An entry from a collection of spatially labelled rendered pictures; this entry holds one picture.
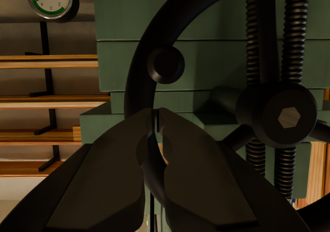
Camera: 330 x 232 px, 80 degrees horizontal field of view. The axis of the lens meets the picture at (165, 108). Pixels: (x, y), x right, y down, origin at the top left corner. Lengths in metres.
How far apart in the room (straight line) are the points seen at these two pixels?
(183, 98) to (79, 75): 2.84
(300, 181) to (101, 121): 0.34
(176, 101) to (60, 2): 0.23
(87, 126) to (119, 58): 0.14
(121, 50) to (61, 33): 2.95
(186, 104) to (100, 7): 0.23
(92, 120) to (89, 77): 2.72
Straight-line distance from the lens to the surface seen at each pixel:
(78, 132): 0.58
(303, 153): 0.36
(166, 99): 0.37
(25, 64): 2.95
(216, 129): 0.29
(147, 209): 0.86
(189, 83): 0.37
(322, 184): 2.13
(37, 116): 3.54
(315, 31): 0.47
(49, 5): 0.35
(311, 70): 0.46
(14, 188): 4.16
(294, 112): 0.20
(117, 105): 0.37
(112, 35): 0.38
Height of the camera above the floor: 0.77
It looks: 9 degrees up
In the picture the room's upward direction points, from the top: 179 degrees clockwise
